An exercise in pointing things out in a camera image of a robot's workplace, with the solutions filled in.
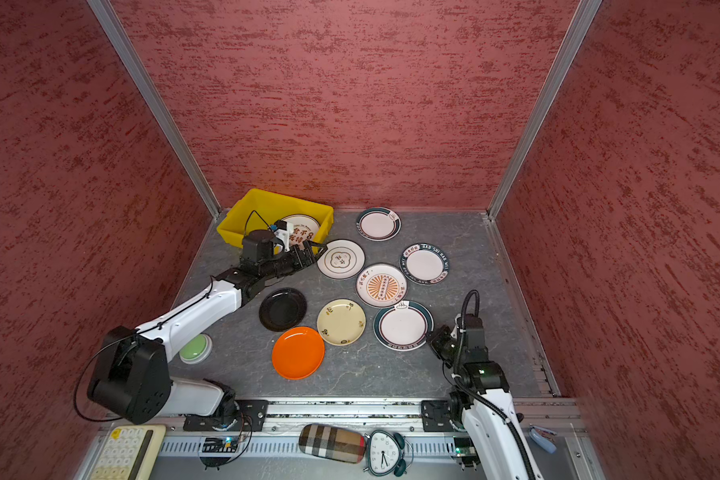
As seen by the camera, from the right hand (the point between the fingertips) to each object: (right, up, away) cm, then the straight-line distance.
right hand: (421, 339), depth 83 cm
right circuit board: (+9, -23, -12) cm, 27 cm away
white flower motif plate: (-24, +21, +23) cm, 39 cm away
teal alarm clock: (-10, -20, -17) cm, 28 cm away
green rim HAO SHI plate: (+5, +20, +22) cm, 30 cm away
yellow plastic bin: (-60, +41, +36) cm, 81 cm away
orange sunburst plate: (-11, +13, +16) cm, 23 cm away
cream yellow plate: (-24, +3, +7) cm, 25 cm away
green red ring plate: (-11, +34, +35) cm, 50 cm away
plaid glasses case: (-23, -19, -15) cm, 34 cm away
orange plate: (-36, -6, +5) cm, 37 cm away
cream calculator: (-70, -21, -16) cm, 75 cm away
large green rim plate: (-4, +2, +5) cm, 7 cm away
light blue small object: (+28, -19, -13) cm, 36 cm away
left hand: (-29, +23, +1) cm, 37 cm away
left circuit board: (-52, -22, -11) cm, 57 cm away
